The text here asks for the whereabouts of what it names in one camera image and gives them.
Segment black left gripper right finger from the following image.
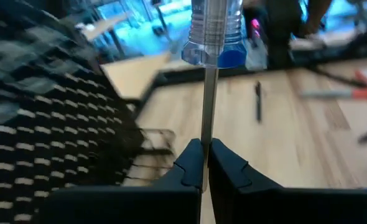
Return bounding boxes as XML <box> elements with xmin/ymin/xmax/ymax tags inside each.
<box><xmin>208</xmin><ymin>138</ymin><xmax>367</xmax><ymax>224</ymax></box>

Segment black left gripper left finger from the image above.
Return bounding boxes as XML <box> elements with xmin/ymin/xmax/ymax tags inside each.
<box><xmin>40</xmin><ymin>138</ymin><xmax>205</xmax><ymax>224</ymax></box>

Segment clear blue-handled screwdriver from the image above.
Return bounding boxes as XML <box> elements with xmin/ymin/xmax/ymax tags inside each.
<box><xmin>180</xmin><ymin>0</ymin><xmax>248</xmax><ymax>191</ymax></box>

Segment black pegboard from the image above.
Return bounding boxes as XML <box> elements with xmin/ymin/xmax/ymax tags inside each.
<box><xmin>0</xmin><ymin>0</ymin><xmax>147</xmax><ymax>224</ymax></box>

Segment wooden desk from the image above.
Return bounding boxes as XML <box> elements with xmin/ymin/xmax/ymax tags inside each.
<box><xmin>83</xmin><ymin>12</ymin><xmax>133</xmax><ymax>58</ymax></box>

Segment person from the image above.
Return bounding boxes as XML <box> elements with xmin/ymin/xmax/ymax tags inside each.
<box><xmin>301</xmin><ymin>0</ymin><xmax>334</xmax><ymax>35</ymax></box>

